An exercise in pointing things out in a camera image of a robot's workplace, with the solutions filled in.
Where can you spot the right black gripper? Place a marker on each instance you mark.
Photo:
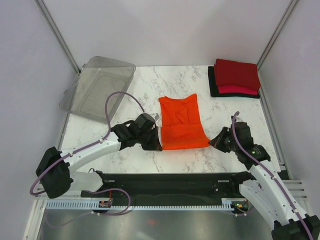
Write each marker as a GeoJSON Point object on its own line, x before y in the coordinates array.
{"type": "Point", "coordinates": [217, 141]}

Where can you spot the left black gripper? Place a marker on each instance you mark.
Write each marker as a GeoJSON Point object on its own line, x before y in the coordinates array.
{"type": "Point", "coordinates": [155, 145]}

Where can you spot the orange t shirt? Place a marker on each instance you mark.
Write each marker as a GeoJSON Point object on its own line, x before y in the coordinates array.
{"type": "Point", "coordinates": [181, 124]}

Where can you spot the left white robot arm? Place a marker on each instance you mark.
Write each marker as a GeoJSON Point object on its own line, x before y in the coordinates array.
{"type": "Point", "coordinates": [58, 171]}

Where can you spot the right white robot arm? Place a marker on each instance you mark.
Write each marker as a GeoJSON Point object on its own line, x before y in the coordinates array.
{"type": "Point", "coordinates": [262, 186]}

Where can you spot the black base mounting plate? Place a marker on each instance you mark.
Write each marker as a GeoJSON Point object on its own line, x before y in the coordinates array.
{"type": "Point", "coordinates": [179, 188]}

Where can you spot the black folded shirt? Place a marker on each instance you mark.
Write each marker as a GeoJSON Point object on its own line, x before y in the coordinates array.
{"type": "Point", "coordinates": [214, 92]}

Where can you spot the pink folded shirt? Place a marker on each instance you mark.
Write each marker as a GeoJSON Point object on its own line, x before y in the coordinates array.
{"type": "Point", "coordinates": [235, 89]}

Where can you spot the dark red folded shirt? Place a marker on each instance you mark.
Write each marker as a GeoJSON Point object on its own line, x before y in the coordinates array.
{"type": "Point", "coordinates": [243, 74]}

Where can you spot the clear plastic bin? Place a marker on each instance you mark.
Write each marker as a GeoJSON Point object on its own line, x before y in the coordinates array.
{"type": "Point", "coordinates": [99, 78]}

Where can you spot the white slotted cable duct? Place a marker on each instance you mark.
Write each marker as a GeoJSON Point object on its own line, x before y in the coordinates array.
{"type": "Point", "coordinates": [99, 205]}

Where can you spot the right aluminium frame post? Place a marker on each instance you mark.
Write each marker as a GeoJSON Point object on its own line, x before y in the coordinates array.
{"type": "Point", "coordinates": [278, 30]}

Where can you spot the aluminium frame post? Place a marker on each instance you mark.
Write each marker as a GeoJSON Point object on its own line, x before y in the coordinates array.
{"type": "Point", "coordinates": [278, 30]}
{"type": "Point", "coordinates": [57, 34]}

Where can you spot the left aluminium frame post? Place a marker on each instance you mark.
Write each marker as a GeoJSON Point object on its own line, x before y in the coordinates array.
{"type": "Point", "coordinates": [57, 34]}

